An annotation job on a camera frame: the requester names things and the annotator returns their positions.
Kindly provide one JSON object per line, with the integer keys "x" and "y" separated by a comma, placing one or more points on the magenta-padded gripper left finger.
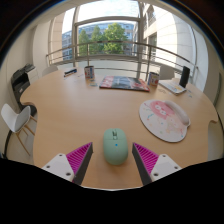
{"x": 61, "y": 165}

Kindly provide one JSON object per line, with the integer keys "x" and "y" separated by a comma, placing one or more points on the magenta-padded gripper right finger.
{"x": 161, "y": 165}

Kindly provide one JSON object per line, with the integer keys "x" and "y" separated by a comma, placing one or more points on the mint green computer mouse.
{"x": 115, "y": 148}

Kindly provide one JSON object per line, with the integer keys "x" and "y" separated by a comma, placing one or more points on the round pink cartoon mouse pad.
{"x": 163, "y": 121}

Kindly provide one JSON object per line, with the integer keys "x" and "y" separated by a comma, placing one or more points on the white chair with wooden legs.
{"x": 15, "y": 119}

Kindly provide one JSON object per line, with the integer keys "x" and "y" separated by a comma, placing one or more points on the light blue illustrated book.
{"x": 172, "y": 87}

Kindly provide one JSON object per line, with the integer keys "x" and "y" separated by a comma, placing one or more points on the printed cup with plant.
{"x": 153, "y": 79}

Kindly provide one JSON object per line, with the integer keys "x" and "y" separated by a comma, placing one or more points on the small green card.
{"x": 93, "y": 83}

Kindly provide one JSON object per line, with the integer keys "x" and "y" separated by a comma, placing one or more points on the dark red-edged magazine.
{"x": 124, "y": 83}

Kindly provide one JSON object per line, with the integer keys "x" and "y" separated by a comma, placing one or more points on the black office printer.
{"x": 20, "y": 83}

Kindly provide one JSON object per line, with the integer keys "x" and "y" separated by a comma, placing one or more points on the black cylindrical speaker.
{"x": 184, "y": 76}

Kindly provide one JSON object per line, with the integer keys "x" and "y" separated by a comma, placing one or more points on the blue stapler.
{"x": 70, "y": 72}

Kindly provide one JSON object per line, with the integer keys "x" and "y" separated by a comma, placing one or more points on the metal balcony railing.
{"x": 110, "y": 42}

